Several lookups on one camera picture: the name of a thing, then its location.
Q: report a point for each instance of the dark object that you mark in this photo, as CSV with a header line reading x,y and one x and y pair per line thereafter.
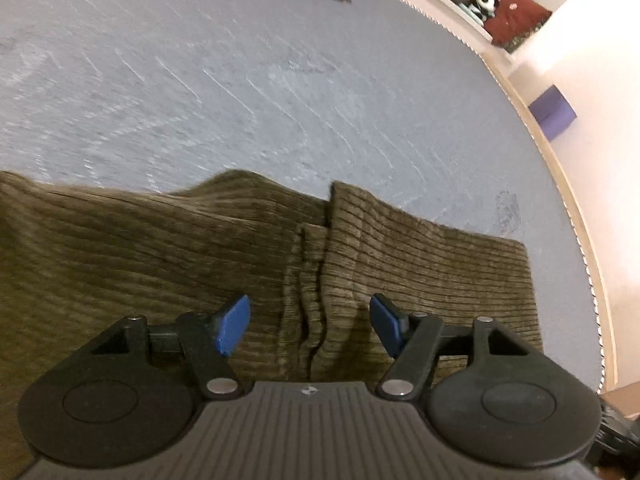
x,y
620,435

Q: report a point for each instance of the purple box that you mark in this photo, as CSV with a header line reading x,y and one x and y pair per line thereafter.
x,y
552,112

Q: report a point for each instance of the grey quilted mattress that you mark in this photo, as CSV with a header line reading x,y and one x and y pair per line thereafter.
x,y
250,85

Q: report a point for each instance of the black and white plush toy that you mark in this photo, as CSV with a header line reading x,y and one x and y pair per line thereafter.
x,y
484,4

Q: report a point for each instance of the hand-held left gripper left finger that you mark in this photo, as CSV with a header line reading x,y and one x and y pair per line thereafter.
x,y
232,326

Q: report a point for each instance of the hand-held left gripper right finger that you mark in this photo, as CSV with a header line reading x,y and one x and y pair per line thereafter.
x,y
386,321

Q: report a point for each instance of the maroon cloth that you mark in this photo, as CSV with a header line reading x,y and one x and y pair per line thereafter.
x,y
517,20

